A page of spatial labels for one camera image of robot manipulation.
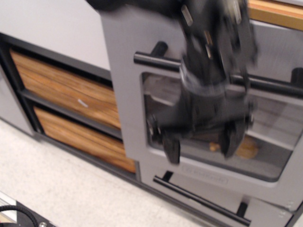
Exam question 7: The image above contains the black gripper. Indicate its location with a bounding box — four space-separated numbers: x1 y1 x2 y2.
145 74 255 164

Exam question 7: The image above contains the black oven door handle bar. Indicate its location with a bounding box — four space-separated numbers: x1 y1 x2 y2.
134 41 303 99

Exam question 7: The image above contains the grey toy oven door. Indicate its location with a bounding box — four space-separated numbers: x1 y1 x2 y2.
100 5 303 214

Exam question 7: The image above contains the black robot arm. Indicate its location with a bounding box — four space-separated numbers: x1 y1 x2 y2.
89 0 257 164

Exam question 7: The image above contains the tan wooden toy food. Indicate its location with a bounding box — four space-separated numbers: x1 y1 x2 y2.
208 136 259 159

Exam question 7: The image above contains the lower wood grain bin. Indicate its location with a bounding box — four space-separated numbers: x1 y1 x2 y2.
34 106 136 173

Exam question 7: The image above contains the wood grain bin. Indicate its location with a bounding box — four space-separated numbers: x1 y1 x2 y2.
10 50 121 129
34 106 136 173

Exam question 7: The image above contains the upper wood grain bin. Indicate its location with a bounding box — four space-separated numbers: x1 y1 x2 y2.
10 50 121 129

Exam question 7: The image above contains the grey toy kitchen cabinet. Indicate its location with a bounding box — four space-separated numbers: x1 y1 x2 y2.
0 0 141 183

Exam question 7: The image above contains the black drawer handle bar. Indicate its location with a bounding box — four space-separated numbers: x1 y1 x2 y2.
153 171 251 227

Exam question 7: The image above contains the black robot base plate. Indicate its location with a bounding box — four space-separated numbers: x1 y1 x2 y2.
15 200 60 227

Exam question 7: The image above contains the black braided cable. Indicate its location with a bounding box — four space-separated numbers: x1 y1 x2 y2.
0 204 41 227

